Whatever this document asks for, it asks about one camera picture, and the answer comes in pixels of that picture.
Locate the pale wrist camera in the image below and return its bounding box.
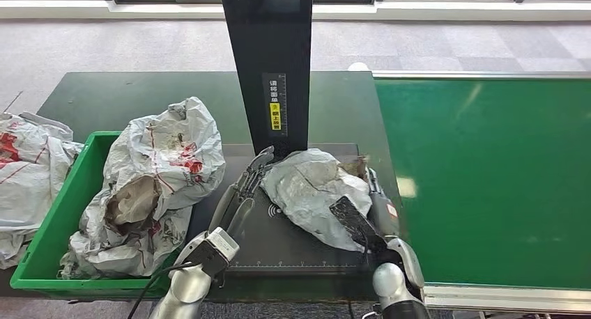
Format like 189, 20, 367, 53
184, 226, 241, 279
328, 196, 387, 254

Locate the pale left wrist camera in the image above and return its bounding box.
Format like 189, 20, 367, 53
184, 226, 241, 279

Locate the green plastic crate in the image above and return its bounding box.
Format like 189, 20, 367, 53
10, 131, 185, 299

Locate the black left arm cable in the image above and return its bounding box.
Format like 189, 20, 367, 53
127, 261, 196, 319

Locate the pale grey parcel bag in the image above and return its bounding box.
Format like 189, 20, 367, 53
259, 148, 374, 254

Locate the white red-printed bag pile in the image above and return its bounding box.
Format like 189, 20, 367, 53
0, 111, 84, 271

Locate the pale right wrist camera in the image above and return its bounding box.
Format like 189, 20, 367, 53
328, 196, 387, 254

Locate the black inbound scanner machine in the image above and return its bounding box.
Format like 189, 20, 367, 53
184, 0, 373, 279

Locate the thin dark rod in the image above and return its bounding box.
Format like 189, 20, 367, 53
2, 91, 24, 114

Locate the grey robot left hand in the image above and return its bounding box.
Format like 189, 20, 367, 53
208, 146, 277, 240

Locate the white parcel bag brown patch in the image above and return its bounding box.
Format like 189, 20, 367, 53
79, 96, 227, 240

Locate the dark green table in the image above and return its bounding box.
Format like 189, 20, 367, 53
0, 70, 423, 305

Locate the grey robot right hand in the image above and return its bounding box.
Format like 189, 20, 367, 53
367, 167, 401, 239

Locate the green conveyor belt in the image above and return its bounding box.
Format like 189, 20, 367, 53
374, 78, 591, 291

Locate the black yellow label sticker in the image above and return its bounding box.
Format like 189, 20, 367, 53
262, 73, 288, 138

